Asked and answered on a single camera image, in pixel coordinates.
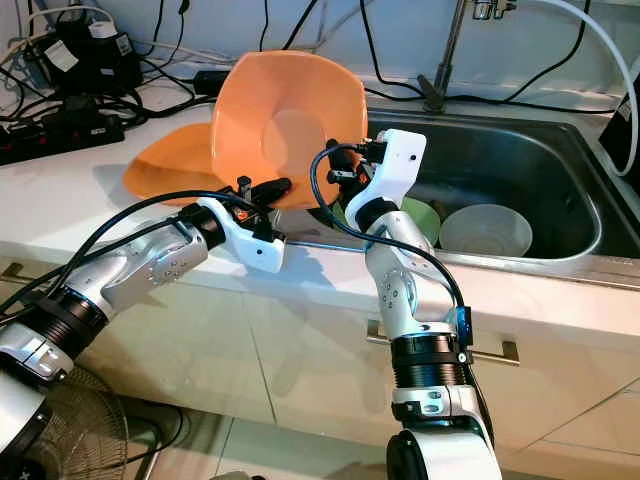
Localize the black floor fan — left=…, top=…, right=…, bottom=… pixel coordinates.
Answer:
left=50, top=365, right=151, bottom=480

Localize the orange bowl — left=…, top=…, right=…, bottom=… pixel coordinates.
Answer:
left=212, top=50, right=369, bottom=211

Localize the chrome tap valve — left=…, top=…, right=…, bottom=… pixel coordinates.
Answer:
left=473, top=0, right=521, bottom=21

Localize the black power strip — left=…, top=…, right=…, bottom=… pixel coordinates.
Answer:
left=0, top=115, right=126, bottom=166

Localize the steel drawer handle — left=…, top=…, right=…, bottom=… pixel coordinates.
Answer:
left=5, top=262, right=61, bottom=286
left=365, top=320, right=519, bottom=366

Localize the small black power adapter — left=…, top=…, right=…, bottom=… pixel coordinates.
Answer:
left=192, top=68, right=229, bottom=96

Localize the black cable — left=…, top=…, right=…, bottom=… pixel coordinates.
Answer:
left=360, top=0, right=426, bottom=101
left=445, top=0, right=593, bottom=105

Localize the beige kitchen cabinet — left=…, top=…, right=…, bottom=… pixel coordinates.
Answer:
left=0, top=240, right=640, bottom=471

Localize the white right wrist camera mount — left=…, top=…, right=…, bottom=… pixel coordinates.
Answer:
left=350, top=128, right=428, bottom=229

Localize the pale grey bowl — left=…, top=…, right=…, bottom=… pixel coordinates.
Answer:
left=438, top=204, right=533, bottom=258

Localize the stainless steel sink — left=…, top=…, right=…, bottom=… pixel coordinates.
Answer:
left=295, top=110, right=640, bottom=286

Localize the orange plate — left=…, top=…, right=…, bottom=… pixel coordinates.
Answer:
left=122, top=125, right=231, bottom=206

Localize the green plate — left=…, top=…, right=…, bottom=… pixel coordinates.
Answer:
left=400, top=195, right=444, bottom=246

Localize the black charger box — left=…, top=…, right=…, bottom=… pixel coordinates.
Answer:
left=40, top=22, right=143, bottom=96

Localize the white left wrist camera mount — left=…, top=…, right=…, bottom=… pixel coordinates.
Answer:
left=208, top=195, right=286, bottom=274

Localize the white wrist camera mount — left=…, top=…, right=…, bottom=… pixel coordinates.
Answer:
left=350, top=128, right=428, bottom=229
left=208, top=195, right=286, bottom=274

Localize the black device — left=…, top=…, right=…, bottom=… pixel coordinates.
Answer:
left=598, top=100, right=640, bottom=179

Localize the steel faucet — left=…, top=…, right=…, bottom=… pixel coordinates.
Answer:
left=420, top=0, right=471, bottom=111

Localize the white water hose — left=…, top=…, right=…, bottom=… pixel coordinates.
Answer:
left=518, top=0, right=640, bottom=146

